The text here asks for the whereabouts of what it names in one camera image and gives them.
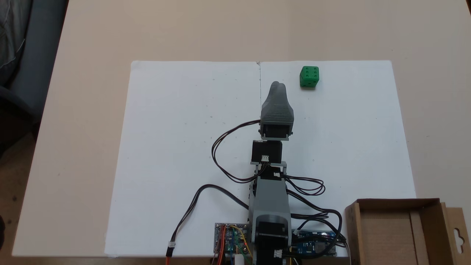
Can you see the blue-grey chair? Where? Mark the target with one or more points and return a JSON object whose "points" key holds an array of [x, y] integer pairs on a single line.
{"points": [[40, 55]]}

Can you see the grey circuit board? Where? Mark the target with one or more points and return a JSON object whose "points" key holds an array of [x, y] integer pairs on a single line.
{"points": [[230, 239]]}

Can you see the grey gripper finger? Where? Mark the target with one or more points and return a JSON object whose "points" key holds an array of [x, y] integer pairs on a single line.
{"points": [[282, 95], [274, 94]]}

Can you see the white plastic connector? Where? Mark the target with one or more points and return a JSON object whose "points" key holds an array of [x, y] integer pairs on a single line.
{"points": [[239, 260]]}

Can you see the green dice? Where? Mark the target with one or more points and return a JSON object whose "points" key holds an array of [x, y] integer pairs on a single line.
{"points": [[309, 77]]}

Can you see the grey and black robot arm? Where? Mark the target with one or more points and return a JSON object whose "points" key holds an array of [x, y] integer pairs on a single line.
{"points": [[270, 198]]}

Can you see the brown cardboard box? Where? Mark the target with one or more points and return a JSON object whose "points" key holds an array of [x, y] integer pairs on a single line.
{"points": [[386, 235]]}

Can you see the blue circuit board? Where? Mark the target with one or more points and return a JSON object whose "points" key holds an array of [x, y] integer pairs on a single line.
{"points": [[312, 244]]}

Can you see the white paper sheet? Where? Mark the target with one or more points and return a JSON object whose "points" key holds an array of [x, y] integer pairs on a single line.
{"points": [[176, 147]]}

